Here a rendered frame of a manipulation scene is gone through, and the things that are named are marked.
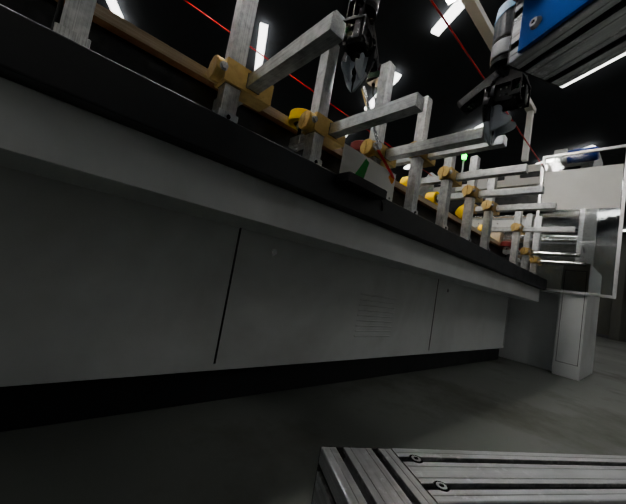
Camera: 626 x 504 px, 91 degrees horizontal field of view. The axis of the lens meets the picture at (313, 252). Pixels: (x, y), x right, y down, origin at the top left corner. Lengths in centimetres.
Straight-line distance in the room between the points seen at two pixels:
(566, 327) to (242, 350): 255
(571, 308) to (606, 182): 97
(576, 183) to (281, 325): 269
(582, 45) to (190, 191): 62
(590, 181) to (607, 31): 274
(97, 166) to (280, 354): 76
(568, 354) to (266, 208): 268
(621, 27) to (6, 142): 78
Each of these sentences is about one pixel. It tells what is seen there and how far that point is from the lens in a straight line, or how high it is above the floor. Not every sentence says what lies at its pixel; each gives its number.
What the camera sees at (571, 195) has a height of 139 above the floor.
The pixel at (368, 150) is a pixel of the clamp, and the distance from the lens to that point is 102.
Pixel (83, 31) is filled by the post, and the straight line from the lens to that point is 69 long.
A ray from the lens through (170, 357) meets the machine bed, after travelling 93.
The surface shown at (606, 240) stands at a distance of 308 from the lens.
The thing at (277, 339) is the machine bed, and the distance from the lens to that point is 108.
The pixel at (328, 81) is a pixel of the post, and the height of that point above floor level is 93.
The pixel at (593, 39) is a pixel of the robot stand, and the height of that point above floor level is 72.
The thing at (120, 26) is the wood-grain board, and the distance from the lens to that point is 93.
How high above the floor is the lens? 42
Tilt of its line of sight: 4 degrees up
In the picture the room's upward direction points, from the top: 10 degrees clockwise
